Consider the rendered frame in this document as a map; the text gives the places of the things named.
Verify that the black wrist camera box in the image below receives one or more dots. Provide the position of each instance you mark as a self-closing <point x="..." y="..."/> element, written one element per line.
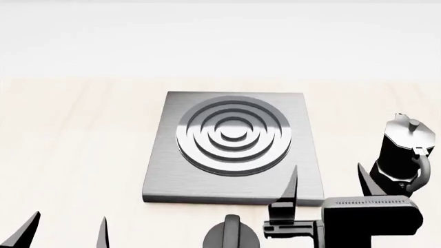
<point x="372" y="213"/>

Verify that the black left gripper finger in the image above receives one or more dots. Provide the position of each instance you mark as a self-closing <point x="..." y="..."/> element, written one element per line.
<point x="20" y="236"/>
<point x="103" y="236"/>

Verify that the black round stove knob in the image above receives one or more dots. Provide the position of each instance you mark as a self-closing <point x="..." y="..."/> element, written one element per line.
<point x="231" y="235"/>

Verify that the grey metal flat stove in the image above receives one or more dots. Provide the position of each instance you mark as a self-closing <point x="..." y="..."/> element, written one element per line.
<point x="165" y="180"/>

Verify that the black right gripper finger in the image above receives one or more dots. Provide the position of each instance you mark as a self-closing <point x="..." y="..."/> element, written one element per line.
<point x="367" y="184"/>
<point x="287" y="206"/>

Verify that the black and silver moka pot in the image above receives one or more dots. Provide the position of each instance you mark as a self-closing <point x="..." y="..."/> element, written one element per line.
<point x="394" y="155"/>

